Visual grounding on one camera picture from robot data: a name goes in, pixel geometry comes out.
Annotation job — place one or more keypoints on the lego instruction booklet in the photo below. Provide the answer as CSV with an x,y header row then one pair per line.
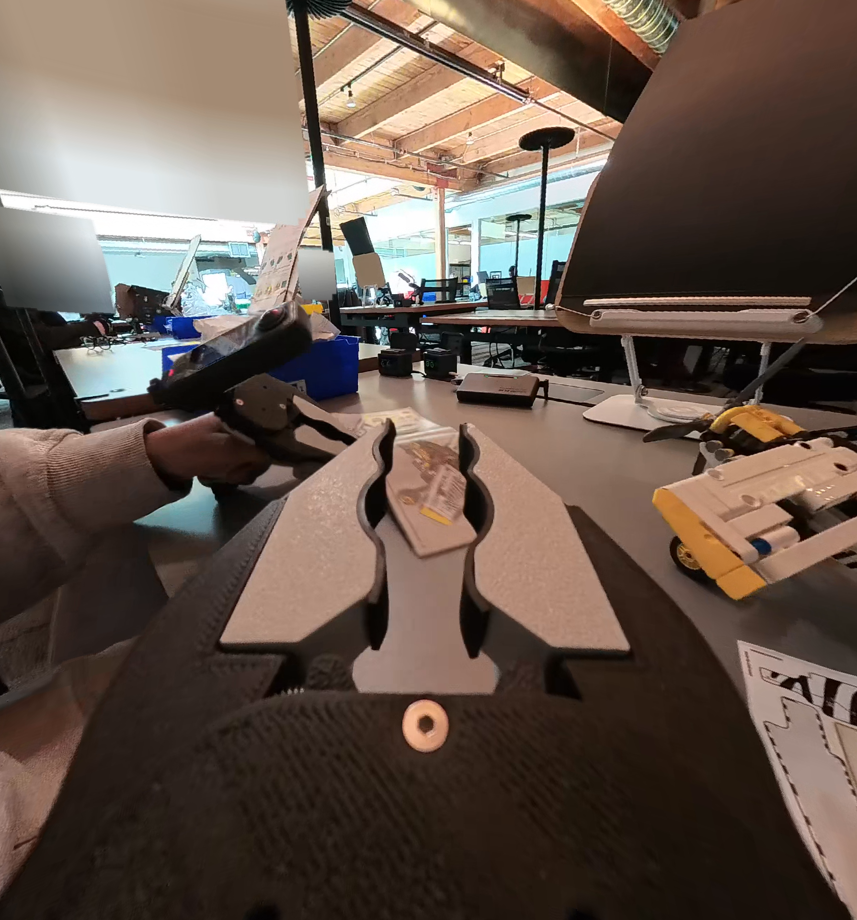
x,y
428,517

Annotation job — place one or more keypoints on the zebra print sticker sheet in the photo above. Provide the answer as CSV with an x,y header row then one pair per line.
x,y
816,776

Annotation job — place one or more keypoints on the small black charger cube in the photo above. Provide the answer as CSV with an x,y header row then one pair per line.
x,y
441,364
396,365

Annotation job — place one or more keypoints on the flat black power box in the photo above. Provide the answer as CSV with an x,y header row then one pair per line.
x,y
496,392

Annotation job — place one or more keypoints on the cardboard board with pictures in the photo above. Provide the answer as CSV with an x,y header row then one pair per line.
x,y
284,266

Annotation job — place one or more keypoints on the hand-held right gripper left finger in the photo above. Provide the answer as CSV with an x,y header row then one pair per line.
x,y
306,560

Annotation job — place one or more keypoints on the blue plastic bin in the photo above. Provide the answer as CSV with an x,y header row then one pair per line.
x,y
180,327
327,374

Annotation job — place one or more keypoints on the white yellow lego plane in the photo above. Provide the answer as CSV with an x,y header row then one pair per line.
x,y
759,496

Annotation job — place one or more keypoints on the person's left forearm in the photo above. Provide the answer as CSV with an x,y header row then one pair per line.
x,y
54,489

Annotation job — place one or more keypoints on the person's grey sweatshirt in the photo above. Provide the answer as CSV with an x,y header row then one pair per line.
x,y
26,755

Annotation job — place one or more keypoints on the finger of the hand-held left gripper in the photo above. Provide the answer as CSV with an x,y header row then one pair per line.
x,y
306,447
327,424

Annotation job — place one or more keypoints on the black floor lamp with disc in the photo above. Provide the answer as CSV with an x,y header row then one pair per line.
x,y
543,215

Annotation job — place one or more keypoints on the tall black pole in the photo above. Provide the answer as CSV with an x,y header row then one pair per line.
x,y
312,108

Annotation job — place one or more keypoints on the dark screen with beige rim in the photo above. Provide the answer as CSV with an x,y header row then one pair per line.
x,y
723,180

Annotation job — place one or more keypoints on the black tilted monitor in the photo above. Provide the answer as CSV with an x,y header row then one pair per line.
x,y
356,233

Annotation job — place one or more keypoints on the person's left hand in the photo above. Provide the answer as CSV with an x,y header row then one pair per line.
x,y
205,449

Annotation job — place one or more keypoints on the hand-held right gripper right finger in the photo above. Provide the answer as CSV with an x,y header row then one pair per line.
x,y
543,575

